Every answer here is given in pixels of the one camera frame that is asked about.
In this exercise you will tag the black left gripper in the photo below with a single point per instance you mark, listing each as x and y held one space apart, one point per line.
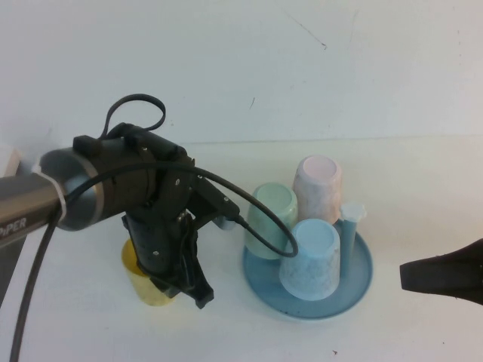
158 241

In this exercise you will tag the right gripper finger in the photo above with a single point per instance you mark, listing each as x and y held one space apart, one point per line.
449 273

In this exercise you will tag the yellow plastic cup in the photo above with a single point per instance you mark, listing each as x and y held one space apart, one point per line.
145 292

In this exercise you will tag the blue round cup stand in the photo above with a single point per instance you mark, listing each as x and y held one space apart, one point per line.
354 279

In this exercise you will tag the green plastic cup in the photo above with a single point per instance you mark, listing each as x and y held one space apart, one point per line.
260 234

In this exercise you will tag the light blue plastic cup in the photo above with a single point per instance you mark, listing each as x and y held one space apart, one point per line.
309 264

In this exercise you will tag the pink plastic cup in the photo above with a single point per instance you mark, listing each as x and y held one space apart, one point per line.
317 188

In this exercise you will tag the white board with beige edge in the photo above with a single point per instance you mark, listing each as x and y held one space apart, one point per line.
7 162

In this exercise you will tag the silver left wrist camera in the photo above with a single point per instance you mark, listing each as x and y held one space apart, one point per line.
226 224

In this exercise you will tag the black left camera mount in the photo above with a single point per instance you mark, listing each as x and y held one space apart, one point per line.
211 196

